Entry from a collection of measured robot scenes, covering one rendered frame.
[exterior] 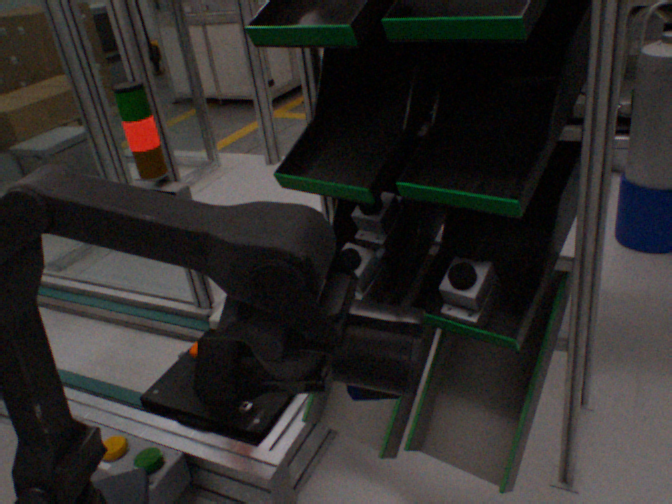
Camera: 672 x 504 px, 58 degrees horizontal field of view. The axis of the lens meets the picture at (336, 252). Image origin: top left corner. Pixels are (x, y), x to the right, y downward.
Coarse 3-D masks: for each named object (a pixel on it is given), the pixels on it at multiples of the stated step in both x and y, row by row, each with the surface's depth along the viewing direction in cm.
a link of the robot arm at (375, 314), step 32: (256, 288) 40; (288, 288) 39; (352, 288) 45; (288, 320) 41; (320, 320) 40; (352, 320) 43; (384, 320) 43; (416, 320) 43; (352, 352) 43; (384, 352) 43; (416, 352) 42; (352, 384) 44; (384, 384) 43
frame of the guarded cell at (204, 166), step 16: (176, 0) 193; (176, 16) 196; (176, 32) 198; (192, 48) 202; (192, 64) 203; (192, 80) 205; (192, 96) 209; (208, 112) 213; (208, 128) 214; (208, 144) 216; (176, 160) 227; (192, 160) 224; (208, 160) 220; (192, 176) 209
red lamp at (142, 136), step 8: (144, 120) 100; (152, 120) 102; (128, 128) 100; (136, 128) 100; (144, 128) 100; (152, 128) 102; (128, 136) 101; (136, 136) 101; (144, 136) 101; (152, 136) 102; (136, 144) 101; (144, 144) 101; (152, 144) 102
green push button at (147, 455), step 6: (144, 450) 89; (150, 450) 89; (156, 450) 89; (138, 456) 88; (144, 456) 88; (150, 456) 88; (156, 456) 88; (162, 456) 88; (138, 462) 87; (144, 462) 87; (150, 462) 87; (156, 462) 87; (150, 468) 86; (156, 468) 87
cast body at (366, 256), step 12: (348, 252) 71; (360, 252) 71; (372, 252) 71; (384, 252) 76; (360, 264) 70; (372, 264) 71; (384, 264) 73; (360, 276) 70; (372, 276) 72; (384, 276) 74; (360, 288) 70; (372, 288) 72; (384, 288) 75; (372, 300) 73
